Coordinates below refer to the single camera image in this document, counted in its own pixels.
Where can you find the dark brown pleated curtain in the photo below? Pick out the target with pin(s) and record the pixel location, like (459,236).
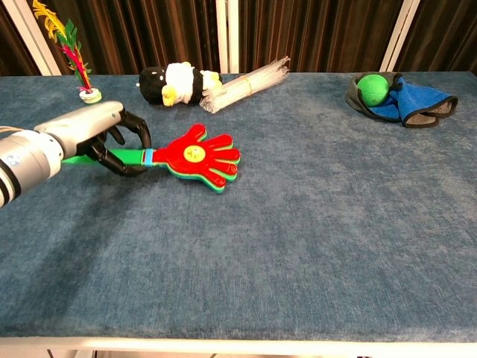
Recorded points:
(149,33)

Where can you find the penguin plush toy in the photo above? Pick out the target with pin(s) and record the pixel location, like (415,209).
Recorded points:
(179,82)

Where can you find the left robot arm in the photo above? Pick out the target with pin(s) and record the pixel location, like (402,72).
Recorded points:
(26,164)

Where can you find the bundle of clear straws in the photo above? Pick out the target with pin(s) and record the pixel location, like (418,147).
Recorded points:
(242,87)

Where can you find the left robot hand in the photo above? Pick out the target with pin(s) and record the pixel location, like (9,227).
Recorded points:
(82,123)

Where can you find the blue catch pad, green ball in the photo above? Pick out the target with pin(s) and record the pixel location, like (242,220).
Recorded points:
(413,100)

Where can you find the green ball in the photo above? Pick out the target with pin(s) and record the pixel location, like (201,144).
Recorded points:
(372,89)

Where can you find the white frame post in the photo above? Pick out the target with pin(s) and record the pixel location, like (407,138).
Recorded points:
(227,37)
(398,37)
(37,41)

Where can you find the colourful feather shuttlecock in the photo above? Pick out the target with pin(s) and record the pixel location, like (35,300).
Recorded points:
(89,96)

